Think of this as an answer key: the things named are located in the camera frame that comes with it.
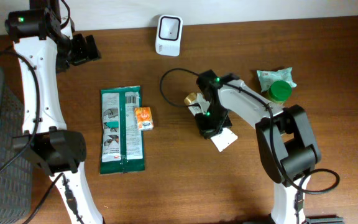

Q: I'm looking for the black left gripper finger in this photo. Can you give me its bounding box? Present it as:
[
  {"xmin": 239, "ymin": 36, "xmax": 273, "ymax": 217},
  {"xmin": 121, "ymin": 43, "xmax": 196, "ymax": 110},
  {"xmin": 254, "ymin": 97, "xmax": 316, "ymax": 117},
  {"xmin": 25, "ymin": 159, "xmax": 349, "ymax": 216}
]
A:
[
  {"xmin": 85, "ymin": 35, "xmax": 101, "ymax": 60},
  {"xmin": 71, "ymin": 34, "xmax": 89, "ymax": 65}
]

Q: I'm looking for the white tube with cork cap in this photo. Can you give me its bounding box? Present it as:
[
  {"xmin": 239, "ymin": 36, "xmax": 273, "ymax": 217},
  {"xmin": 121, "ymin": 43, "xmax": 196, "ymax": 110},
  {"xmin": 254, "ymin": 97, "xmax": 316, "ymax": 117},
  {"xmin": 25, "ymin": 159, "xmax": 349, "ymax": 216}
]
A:
[{"xmin": 184, "ymin": 94, "xmax": 238, "ymax": 152}]

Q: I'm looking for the mint green wipes packet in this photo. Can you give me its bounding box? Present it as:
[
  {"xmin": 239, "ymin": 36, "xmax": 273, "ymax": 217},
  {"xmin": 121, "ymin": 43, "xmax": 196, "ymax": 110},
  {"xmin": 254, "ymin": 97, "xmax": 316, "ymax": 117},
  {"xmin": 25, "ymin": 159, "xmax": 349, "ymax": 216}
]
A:
[{"xmin": 257, "ymin": 67, "xmax": 297, "ymax": 92}]

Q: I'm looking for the green lidded jar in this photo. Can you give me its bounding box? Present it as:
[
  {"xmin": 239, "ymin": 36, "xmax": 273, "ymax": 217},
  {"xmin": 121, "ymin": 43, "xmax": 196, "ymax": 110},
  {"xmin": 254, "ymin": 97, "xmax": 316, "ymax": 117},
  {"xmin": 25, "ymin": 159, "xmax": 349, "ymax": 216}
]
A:
[{"xmin": 267, "ymin": 80, "xmax": 292, "ymax": 104}]

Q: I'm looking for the small orange box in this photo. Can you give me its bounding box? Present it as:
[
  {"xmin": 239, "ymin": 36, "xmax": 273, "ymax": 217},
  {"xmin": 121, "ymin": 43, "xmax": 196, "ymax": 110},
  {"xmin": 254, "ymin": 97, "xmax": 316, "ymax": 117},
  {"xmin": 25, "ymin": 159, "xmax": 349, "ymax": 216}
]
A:
[{"xmin": 134, "ymin": 107, "xmax": 154, "ymax": 131}]

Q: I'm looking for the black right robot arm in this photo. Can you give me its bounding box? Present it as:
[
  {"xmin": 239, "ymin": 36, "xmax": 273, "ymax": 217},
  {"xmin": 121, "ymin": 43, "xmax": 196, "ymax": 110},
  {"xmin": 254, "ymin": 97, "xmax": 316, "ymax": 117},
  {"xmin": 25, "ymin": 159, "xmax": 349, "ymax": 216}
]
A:
[{"xmin": 190, "ymin": 70, "xmax": 344, "ymax": 223}]

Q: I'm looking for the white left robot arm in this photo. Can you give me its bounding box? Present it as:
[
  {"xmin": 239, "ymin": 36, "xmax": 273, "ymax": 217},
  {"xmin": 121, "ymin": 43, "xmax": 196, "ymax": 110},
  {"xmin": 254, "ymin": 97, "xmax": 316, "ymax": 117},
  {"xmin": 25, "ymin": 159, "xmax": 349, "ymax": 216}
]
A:
[{"xmin": 5, "ymin": 1, "xmax": 104, "ymax": 223}]

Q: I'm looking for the white barcode scanner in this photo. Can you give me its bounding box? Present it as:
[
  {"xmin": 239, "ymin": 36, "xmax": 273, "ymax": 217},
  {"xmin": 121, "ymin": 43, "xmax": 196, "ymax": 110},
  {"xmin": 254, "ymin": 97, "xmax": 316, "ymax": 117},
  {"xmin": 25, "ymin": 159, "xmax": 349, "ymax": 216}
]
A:
[{"xmin": 155, "ymin": 15, "xmax": 183, "ymax": 57}]

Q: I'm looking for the grey plastic basket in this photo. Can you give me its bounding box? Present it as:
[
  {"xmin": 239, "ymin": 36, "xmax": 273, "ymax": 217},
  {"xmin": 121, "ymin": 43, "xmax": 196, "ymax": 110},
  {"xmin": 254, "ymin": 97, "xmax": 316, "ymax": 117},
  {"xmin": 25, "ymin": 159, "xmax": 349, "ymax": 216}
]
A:
[{"xmin": 0, "ymin": 67, "xmax": 32, "ymax": 223}]

